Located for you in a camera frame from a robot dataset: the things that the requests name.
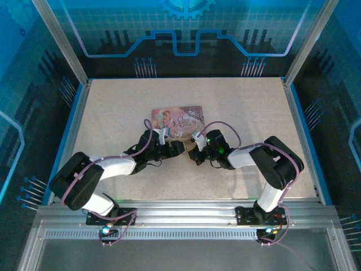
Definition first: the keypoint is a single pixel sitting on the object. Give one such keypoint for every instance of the pink illustrated tin box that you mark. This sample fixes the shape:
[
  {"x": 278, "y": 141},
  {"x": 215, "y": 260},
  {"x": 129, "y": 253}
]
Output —
[{"x": 180, "y": 118}]

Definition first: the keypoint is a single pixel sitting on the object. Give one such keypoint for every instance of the aluminium frame post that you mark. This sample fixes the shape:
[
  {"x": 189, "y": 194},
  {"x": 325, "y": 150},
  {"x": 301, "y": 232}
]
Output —
[
  {"x": 310, "y": 42},
  {"x": 60, "y": 42}
]

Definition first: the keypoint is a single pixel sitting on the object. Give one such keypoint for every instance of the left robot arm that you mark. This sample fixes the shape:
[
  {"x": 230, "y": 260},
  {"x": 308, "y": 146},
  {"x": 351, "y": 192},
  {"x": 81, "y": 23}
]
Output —
[{"x": 118, "y": 166}]

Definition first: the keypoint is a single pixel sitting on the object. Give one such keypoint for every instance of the aluminium front beam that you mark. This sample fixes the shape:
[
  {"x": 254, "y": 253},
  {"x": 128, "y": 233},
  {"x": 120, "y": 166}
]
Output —
[{"x": 183, "y": 211}]

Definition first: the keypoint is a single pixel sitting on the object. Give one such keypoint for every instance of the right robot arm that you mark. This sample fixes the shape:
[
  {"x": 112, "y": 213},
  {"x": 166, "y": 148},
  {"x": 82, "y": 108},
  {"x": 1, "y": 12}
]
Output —
[{"x": 242, "y": 158}]

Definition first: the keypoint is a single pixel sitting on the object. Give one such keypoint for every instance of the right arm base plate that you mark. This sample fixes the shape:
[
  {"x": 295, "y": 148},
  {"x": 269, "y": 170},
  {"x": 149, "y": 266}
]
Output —
[{"x": 244, "y": 216}]

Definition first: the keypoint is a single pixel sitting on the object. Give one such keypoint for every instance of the aluminium side rail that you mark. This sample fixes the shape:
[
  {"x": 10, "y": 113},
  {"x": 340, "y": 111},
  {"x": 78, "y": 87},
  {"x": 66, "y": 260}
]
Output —
[
  {"x": 72, "y": 141},
  {"x": 302, "y": 141}
]

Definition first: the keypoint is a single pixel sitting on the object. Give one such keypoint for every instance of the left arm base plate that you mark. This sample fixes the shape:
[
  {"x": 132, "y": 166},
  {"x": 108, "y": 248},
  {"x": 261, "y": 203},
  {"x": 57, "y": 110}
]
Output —
[{"x": 128, "y": 213}]

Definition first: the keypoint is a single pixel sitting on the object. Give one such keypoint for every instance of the black connector with LED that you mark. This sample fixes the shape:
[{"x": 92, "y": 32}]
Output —
[
  {"x": 108, "y": 233},
  {"x": 266, "y": 233}
]

